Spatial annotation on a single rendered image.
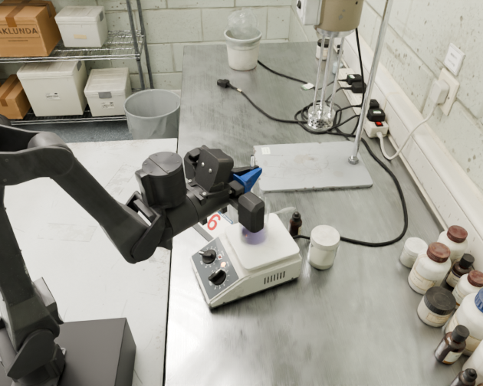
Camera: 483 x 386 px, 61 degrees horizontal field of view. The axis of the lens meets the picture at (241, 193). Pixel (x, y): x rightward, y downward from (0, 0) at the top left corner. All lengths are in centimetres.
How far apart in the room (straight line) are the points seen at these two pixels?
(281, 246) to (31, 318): 46
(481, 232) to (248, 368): 53
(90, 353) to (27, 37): 234
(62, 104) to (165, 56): 79
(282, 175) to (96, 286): 54
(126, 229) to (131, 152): 68
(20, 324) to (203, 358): 33
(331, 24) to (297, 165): 40
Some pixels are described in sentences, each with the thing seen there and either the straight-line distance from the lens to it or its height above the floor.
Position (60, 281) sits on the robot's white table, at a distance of 96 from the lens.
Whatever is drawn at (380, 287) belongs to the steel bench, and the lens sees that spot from 92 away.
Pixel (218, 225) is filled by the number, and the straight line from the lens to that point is 95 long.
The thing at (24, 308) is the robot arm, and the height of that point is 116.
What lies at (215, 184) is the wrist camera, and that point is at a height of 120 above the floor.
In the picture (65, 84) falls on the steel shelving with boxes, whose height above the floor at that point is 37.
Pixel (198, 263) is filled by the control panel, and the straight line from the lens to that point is 87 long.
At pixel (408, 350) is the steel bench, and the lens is 86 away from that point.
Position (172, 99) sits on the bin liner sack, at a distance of 256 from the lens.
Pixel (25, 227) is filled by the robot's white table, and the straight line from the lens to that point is 110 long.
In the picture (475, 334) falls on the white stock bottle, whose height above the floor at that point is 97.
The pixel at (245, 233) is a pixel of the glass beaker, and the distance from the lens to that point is 80.
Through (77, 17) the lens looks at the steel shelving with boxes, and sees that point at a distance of 283.
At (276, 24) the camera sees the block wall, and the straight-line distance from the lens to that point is 312.
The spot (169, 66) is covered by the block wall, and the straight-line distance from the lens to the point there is 321.
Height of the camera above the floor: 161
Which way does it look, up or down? 42 degrees down
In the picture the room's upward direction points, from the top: straight up
